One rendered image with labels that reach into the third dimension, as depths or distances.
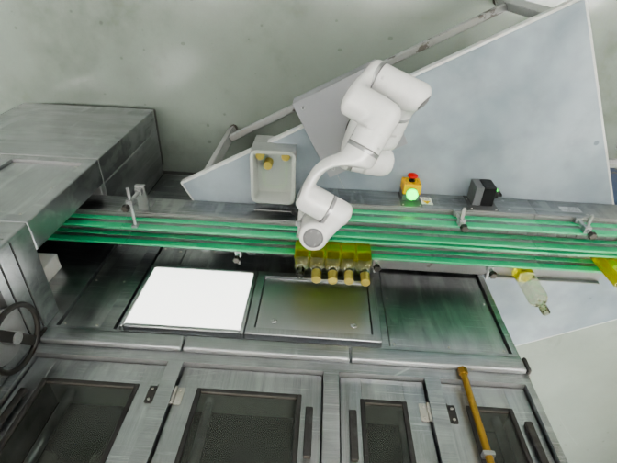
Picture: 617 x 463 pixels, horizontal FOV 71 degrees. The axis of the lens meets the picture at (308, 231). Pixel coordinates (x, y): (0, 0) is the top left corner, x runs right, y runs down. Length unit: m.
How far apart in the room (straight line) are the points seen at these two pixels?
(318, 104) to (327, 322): 0.77
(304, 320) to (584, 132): 1.25
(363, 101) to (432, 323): 0.93
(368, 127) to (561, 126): 1.01
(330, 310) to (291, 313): 0.14
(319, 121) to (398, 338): 0.82
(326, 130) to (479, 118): 0.57
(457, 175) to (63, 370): 1.56
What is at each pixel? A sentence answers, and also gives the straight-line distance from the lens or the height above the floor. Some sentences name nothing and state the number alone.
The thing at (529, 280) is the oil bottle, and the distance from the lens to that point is 1.91.
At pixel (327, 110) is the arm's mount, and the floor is 0.81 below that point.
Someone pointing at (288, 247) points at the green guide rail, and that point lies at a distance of 1.74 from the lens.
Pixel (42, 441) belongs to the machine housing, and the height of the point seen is 1.71.
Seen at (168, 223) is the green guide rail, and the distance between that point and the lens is 1.81.
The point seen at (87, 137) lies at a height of 0.53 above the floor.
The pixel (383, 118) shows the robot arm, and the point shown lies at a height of 1.36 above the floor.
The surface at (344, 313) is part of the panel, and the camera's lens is 1.60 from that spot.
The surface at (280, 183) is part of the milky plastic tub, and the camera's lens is 1.77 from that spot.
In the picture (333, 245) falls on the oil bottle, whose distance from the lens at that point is 1.66.
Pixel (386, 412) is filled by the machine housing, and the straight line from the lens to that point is 1.41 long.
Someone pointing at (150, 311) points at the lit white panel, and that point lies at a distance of 1.65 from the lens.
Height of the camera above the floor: 2.34
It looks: 57 degrees down
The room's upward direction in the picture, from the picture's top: 175 degrees counter-clockwise
